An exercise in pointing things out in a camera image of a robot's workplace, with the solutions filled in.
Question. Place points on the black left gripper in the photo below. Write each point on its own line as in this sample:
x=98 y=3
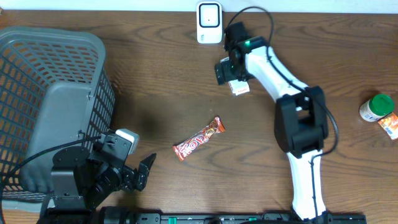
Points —
x=130 y=179

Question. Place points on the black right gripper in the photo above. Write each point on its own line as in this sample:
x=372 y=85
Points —
x=226 y=73

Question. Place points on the white green box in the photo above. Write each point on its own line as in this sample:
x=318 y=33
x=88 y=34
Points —
x=237 y=87

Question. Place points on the red chocolate bar wrapper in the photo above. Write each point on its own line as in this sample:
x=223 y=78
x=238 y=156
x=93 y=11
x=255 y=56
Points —
x=185 y=148

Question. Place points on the green lid jar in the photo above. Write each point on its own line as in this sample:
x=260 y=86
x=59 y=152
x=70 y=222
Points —
x=376 y=108

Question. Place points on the orange snack packet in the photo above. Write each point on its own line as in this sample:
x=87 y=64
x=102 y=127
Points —
x=390 y=124

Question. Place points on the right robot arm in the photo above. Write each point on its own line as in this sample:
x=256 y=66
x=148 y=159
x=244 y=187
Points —
x=300 y=125

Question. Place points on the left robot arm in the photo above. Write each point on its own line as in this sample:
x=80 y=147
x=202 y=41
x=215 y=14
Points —
x=83 y=178

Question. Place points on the grey plastic shopping basket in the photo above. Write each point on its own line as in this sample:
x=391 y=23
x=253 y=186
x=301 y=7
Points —
x=54 y=90

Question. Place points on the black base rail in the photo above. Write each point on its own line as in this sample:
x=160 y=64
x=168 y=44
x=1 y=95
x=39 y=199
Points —
x=122 y=215

